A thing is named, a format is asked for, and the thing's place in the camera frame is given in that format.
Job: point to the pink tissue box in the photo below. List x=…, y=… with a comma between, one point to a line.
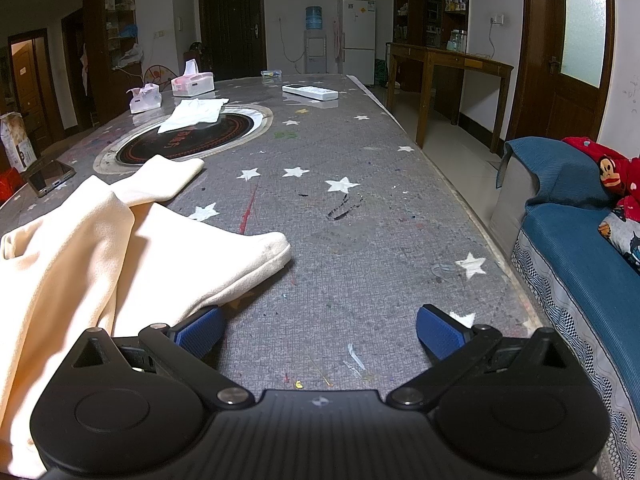
x=192, y=84

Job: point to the round black induction cooktop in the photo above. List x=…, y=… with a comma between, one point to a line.
x=210, y=135

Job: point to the white plastic bag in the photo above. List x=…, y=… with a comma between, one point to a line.
x=131, y=55

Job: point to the white folded cloth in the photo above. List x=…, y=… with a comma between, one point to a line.
x=192, y=112

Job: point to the glass jar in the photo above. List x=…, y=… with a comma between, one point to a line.
x=457, y=41

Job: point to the small blue white packet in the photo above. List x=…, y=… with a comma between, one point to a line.
x=270, y=74

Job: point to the wooden side table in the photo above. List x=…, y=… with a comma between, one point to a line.
x=450, y=57

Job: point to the blue plastic bag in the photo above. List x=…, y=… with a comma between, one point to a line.
x=128, y=30

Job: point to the grey star print tablecloth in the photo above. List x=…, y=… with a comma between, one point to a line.
x=370, y=240

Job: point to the red plastic stool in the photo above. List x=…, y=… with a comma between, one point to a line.
x=7, y=185

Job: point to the blue water bottle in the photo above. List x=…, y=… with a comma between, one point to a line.
x=314, y=18

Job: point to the cream long-sleeve garment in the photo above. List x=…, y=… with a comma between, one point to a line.
x=75, y=240

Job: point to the white refrigerator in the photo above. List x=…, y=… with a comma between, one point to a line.
x=357, y=35

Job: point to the dark entrance door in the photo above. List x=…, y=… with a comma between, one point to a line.
x=232, y=25

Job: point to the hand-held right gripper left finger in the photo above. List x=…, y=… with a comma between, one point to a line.
x=202, y=332

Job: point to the wooden door with frosted glass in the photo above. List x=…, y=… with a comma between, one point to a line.
x=542, y=85

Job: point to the brown interior door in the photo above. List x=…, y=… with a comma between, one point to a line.
x=32, y=85

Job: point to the wooden shelf unit by archway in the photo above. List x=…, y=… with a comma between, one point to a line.
x=97, y=60

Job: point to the small white tissue pack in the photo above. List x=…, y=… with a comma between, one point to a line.
x=145, y=100

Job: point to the white water dispenser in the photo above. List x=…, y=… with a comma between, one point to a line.
x=315, y=52

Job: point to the dark wooden shelf cabinet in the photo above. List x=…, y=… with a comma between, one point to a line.
x=432, y=0

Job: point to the white remote control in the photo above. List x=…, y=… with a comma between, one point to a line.
x=310, y=92

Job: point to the pink hanging towel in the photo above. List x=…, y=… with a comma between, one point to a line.
x=336, y=40

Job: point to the white paper sack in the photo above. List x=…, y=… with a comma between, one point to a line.
x=17, y=140

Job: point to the cartoon print cloth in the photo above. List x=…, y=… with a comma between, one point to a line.
x=622, y=237

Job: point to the smartphone with gold frame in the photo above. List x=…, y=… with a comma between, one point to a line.
x=47, y=177

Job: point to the red monkey print garment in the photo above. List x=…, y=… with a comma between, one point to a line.
x=585, y=152

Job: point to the blue covered sofa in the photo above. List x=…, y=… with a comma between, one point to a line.
x=565, y=260

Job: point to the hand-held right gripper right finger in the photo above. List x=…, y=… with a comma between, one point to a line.
x=440, y=332

